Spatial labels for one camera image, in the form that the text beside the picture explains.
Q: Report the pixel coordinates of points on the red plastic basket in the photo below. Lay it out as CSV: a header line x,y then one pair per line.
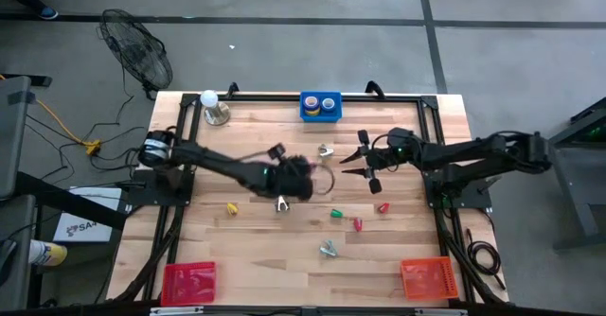
x,y
188,285

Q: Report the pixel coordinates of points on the white printed sign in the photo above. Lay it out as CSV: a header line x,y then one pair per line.
x,y
85,228

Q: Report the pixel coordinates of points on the yellow mini stapler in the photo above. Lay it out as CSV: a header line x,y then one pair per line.
x,y
231,208

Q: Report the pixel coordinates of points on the orange plastic basket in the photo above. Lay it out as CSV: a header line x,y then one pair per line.
x,y
428,279

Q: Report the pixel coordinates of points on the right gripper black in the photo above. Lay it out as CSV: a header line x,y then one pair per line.
x,y
379,162

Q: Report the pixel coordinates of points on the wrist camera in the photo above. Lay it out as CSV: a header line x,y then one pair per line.
x,y
400,136
276,151

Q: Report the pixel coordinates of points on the person's shoe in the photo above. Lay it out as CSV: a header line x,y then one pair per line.
x,y
48,13

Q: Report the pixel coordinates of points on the black diagonal beam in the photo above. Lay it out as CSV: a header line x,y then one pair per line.
x,y
71,202

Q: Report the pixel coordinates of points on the black floor fan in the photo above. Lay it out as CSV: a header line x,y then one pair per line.
x,y
137,51

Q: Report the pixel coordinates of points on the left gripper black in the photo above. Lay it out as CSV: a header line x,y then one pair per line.
x,y
289,183

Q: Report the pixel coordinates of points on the tan staple remover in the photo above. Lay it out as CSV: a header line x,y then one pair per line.
x,y
326,152

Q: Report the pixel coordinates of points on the white bulb lamp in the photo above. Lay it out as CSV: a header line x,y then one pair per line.
x,y
209,98

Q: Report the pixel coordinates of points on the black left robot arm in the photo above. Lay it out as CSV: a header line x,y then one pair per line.
x,y
222,167

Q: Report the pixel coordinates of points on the black metal stand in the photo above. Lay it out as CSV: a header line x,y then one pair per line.
x,y
570,190

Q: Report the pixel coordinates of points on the yellow tape roll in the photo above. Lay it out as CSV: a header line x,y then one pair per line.
x,y
311,113

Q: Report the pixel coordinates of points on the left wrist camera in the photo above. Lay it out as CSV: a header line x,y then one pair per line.
x,y
276,151

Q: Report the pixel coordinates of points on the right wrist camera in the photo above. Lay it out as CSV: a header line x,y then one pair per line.
x,y
400,136

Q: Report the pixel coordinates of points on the white yellow spray can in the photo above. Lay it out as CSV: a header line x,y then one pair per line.
x,y
47,253

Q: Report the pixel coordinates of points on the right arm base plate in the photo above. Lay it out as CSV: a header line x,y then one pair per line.
x,y
473,195

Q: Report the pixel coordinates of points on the green mini stapler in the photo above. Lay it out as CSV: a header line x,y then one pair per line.
x,y
336,213

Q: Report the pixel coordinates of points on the pink tape roll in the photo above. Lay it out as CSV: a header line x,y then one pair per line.
x,y
333,181

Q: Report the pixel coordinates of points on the grey equipment case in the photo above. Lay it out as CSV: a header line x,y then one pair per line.
x,y
12,136
16,221

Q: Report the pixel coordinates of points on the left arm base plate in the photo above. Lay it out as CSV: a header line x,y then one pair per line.
x,y
156,193

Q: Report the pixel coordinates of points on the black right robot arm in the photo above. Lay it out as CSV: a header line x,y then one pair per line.
x,y
473,152

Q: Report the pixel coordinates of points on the blue plastic basket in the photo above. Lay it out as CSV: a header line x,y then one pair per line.
x,y
321,117

